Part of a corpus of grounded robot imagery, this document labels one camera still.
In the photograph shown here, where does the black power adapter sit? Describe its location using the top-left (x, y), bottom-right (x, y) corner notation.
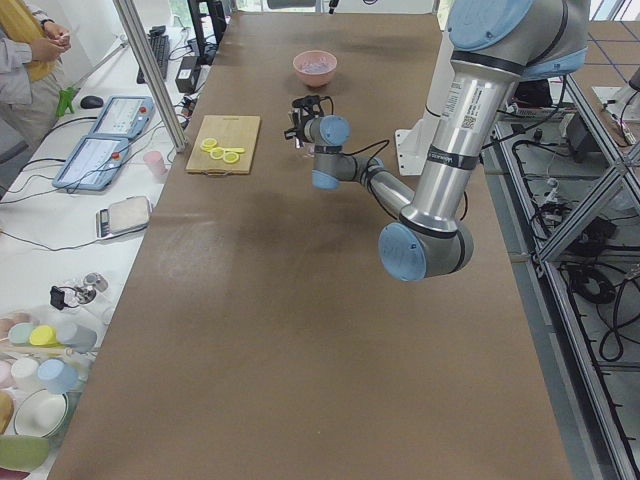
top-left (175, 56), bottom-right (201, 94)

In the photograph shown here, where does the white ceramic bowl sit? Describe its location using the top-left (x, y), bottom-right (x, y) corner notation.
top-left (14, 390), bottom-right (69, 438)

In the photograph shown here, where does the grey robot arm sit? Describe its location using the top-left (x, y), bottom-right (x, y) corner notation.
top-left (284, 1), bottom-right (590, 281)

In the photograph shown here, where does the yellow plastic cup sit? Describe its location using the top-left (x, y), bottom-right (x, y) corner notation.
top-left (29, 325), bottom-right (61, 348)

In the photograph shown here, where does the grey plastic cup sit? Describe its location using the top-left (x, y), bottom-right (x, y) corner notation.
top-left (56, 322), bottom-right (98, 353)

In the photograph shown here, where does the green plastic bowl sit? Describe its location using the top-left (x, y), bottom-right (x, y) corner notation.
top-left (1, 435), bottom-right (50, 472)

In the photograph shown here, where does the wooden cutting board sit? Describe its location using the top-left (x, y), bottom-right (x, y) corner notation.
top-left (185, 115), bottom-right (261, 175)

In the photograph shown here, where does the clear wine glass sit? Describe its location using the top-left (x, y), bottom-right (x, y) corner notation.
top-left (294, 138), bottom-right (324, 159)

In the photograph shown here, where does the black keyboard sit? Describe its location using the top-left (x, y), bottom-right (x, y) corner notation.
top-left (147, 34), bottom-right (170, 80)

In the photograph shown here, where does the blue teach pendant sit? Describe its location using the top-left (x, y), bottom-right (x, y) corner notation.
top-left (52, 136), bottom-right (130, 193)
top-left (90, 96), bottom-right (155, 140)

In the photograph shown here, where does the pink plastic cup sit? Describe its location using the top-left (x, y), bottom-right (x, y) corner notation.
top-left (143, 150), bottom-right (167, 180)

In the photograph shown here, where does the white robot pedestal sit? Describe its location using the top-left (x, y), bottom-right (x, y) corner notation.
top-left (395, 28), bottom-right (454, 176)

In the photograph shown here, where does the lemon slice near handle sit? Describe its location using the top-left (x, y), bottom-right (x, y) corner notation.
top-left (223, 152), bottom-right (240, 164)

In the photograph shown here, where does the pile of clear ice cubes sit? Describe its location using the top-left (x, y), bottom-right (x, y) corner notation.
top-left (299, 57), bottom-right (335, 75)

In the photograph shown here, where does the blue plastic cup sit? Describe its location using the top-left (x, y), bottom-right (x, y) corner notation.
top-left (37, 359), bottom-right (79, 394)

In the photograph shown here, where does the grey kitchen scale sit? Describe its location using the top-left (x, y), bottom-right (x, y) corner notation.
top-left (96, 196), bottom-right (152, 239)

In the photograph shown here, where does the person in yellow vest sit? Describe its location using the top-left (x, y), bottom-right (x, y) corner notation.
top-left (1, 0), bottom-right (71, 150)

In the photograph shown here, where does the middle lemon slice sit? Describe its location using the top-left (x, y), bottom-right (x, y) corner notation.
top-left (209, 147), bottom-right (225, 160)

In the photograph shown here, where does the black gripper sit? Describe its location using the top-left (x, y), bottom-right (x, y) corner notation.
top-left (284, 95), bottom-right (323, 143)

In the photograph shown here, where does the lower blue teach pendant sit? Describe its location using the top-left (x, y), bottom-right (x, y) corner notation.
top-left (52, 136), bottom-right (130, 193)

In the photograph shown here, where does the far lemon slice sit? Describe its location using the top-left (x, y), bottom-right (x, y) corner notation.
top-left (200, 137), bottom-right (218, 152)

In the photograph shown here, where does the black computer mouse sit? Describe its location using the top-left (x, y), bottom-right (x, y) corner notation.
top-left (80, 95), bottom-right (104, 109)

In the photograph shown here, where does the pink plastic bowl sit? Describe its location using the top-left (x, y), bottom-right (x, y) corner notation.
top-left (292, 50), bottom-right (338, 88)

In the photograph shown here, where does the upper blue teach pendant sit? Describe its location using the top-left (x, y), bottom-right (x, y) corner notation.
top-left (90, 96), bottom-right (155, 140)

